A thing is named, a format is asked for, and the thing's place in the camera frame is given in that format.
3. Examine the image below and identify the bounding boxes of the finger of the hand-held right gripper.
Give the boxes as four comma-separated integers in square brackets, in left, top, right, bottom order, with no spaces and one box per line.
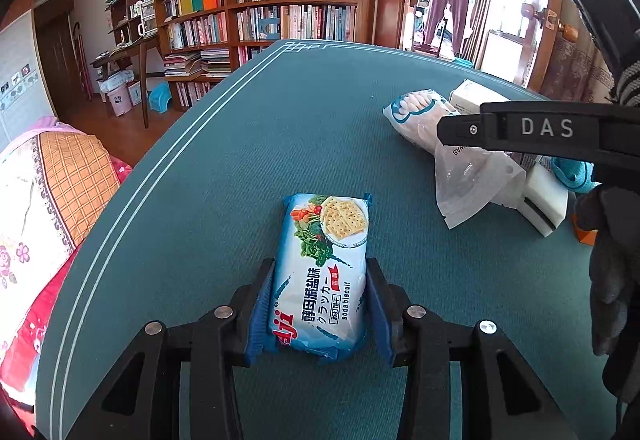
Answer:
[436,101,640,167]

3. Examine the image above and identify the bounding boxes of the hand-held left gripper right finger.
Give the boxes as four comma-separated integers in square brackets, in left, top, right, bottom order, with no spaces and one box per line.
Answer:
[365,257,576,440]

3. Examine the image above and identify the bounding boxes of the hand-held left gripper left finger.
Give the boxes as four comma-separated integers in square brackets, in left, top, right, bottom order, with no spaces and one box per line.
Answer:
[65,257,278,440]

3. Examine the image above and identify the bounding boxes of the teal mesh pouch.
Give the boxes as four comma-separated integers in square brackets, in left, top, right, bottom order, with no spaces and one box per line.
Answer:
[552,157,596,195]

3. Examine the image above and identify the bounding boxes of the blue soda biscuit packet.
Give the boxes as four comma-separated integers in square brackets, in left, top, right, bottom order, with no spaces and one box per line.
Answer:
[263,192,376,363]

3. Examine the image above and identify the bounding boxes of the cotton swab bag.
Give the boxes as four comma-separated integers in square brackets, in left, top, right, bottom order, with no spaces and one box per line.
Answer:
[382,90,526,231]

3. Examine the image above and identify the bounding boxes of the person's right hand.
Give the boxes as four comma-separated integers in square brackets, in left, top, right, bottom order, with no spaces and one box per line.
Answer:
[575,187,640,401]

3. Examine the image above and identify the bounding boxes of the white rectangular block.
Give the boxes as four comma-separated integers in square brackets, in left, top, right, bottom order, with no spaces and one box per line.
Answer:
[517,165,570,238]

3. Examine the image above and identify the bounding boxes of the brown door knob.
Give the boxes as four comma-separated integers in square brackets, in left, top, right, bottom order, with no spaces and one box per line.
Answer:
[520,2,581,43]

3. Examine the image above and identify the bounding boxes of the white carton box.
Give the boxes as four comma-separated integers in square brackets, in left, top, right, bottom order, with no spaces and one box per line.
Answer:
[448,78,511,117]

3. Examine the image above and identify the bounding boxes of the small orange white packet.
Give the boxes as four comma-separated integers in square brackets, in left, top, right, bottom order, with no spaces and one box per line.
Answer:
[571,214,598,245]

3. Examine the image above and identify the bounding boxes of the hanging purple pants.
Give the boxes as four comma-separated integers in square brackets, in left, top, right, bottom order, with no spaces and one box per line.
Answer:
[422,0,476,55]

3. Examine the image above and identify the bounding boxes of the teal table mat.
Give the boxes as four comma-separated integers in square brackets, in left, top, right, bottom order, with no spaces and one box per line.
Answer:
[35,40,640,440]

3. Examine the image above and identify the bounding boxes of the patterned bed blanket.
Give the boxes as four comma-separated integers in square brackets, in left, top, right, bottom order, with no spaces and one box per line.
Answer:
[0,116,133,396]

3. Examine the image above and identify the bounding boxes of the blue plastic stool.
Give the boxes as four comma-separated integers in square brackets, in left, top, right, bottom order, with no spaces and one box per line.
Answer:
[149,82,174,113]

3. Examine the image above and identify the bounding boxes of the pink trash bin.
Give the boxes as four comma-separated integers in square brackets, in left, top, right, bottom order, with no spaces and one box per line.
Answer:
[106,84,133,117]

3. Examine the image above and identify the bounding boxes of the white plastic bag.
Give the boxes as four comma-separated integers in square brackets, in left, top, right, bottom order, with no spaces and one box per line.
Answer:
[97,70,135,94]

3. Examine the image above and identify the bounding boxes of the wooden desk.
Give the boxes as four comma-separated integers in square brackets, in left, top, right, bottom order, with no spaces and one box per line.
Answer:
[91,37,161,129]

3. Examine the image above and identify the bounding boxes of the dark wooden door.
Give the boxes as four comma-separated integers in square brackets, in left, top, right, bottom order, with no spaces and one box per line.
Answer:
[35,0,81,121]

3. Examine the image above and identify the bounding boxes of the small wooden shelf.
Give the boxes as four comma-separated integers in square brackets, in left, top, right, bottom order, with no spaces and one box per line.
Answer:
[105,0,151,48]

